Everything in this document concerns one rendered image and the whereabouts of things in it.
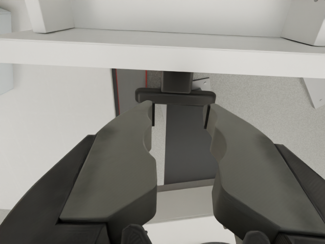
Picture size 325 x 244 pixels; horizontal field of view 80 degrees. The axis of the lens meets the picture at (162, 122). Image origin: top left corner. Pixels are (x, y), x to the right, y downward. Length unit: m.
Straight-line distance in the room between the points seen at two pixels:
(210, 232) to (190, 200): 0.07
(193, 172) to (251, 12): 0.45
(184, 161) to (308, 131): 1.06
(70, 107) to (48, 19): 0.21
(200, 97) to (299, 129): 1.35
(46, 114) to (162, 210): 0.30
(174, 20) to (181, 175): 0.45
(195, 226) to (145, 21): 0.38
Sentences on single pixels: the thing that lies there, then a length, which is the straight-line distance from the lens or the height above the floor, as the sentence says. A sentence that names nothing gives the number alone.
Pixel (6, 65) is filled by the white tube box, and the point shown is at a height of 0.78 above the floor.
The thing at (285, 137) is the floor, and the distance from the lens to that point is 1.50.
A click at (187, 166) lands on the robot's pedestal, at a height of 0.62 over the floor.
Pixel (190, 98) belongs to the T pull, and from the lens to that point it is 0.18.
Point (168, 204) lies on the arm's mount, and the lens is 0.46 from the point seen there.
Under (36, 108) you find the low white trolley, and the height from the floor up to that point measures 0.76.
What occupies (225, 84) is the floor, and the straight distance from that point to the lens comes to 1.18.
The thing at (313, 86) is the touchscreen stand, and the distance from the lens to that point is 1.36.
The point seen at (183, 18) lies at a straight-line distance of 0.24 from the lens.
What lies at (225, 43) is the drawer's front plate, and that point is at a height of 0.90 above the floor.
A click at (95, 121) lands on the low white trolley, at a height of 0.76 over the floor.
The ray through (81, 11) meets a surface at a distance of 0.26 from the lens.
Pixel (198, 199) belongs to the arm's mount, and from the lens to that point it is 0.45.
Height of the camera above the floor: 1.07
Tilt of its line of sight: 60 degrees down
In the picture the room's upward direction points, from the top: 176 degrees counter-clockwise
